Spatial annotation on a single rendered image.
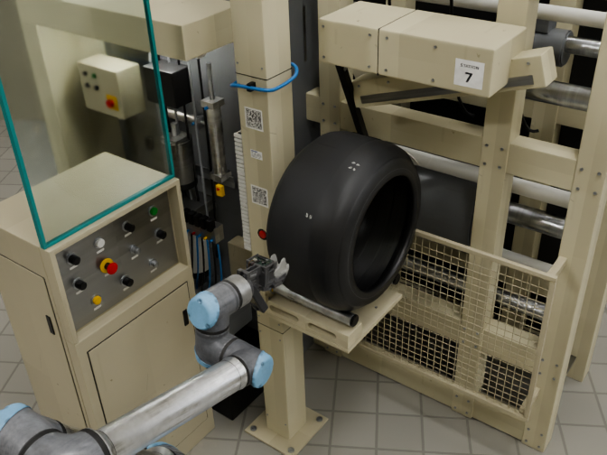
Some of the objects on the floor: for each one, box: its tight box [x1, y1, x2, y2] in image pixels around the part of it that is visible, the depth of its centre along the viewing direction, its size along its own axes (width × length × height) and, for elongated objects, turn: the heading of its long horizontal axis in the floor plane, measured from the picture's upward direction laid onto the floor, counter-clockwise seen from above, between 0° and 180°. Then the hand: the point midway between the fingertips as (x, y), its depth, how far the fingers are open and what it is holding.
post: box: [229, 0, 306, 440], centre depth 247 cm, size 13×13×250 cm
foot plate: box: [245, 406, 328, 455], centre depth 314 cm, size 27×27×2 cm
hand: (284, 267), depth 209 cm, fingers closed
